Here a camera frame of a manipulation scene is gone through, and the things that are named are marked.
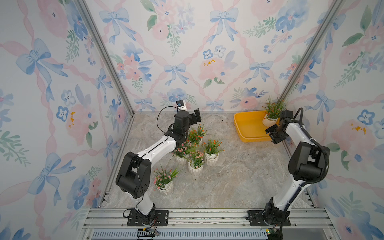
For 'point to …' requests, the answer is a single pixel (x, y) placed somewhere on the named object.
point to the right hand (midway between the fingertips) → (268, 131)
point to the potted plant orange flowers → (195, 136)
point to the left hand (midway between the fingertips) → (193, 109)
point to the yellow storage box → (250, 127)
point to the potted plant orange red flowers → (211, 150)
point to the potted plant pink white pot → (196, 163)
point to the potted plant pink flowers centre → (180, 154)
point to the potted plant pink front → (163, 181)
